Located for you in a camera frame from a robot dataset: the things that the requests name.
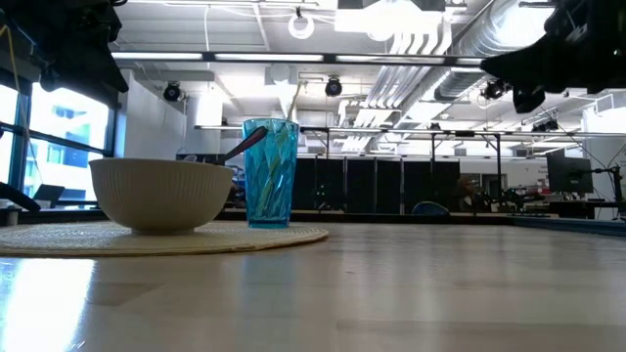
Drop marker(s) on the black room partition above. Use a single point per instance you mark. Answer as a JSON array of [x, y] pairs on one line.
[[371, 186]]

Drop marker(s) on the pale wooden chopstick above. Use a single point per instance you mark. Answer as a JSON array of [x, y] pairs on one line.
[[294, 100]]

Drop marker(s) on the black computer monitor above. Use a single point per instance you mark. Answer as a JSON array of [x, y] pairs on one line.
[[569, 173]]

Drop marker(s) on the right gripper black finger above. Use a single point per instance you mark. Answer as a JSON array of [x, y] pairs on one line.
[[528, 66], [529, 100]]

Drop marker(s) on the long ceiling light bar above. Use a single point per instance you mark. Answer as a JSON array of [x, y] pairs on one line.
[[269, 57]]

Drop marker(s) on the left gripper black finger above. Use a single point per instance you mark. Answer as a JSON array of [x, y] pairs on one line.
[[98, 73]]

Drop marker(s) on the black ceiling spotlight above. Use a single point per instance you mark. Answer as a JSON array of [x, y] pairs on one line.
[[172, 92], [333, 87]]

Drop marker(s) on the round woven yellow placemat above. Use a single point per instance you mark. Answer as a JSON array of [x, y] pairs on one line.
[[244, 239]]

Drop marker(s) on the white ribbed bowl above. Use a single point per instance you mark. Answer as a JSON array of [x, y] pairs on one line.
[[156, 195]]

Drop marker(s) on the blue faceted plastic cup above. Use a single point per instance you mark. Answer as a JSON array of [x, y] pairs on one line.
[[271, 195]]

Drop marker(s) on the silver ventilation duct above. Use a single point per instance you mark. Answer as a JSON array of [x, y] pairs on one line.
[[479, 44]]

